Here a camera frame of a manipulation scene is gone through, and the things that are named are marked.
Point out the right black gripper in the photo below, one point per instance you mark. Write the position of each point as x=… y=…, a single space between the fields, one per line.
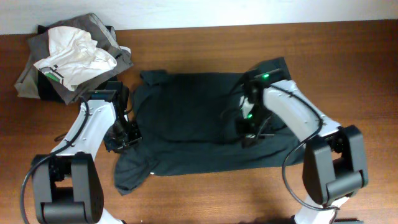
x=253 y=137

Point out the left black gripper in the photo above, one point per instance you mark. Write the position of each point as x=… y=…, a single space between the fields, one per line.
x=125 y=142

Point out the dark green t-shirt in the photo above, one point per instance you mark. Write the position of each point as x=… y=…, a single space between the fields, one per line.
x=188 y=126

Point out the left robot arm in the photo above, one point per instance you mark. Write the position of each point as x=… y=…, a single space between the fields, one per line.
x=65 y=182

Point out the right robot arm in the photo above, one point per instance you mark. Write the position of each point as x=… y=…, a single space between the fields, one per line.
x=334 y=164

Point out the white folded shirt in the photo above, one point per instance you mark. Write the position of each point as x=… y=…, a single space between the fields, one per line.
x=74 y=57

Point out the light grey folded garment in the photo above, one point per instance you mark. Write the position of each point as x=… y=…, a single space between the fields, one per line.
x=26 y=84

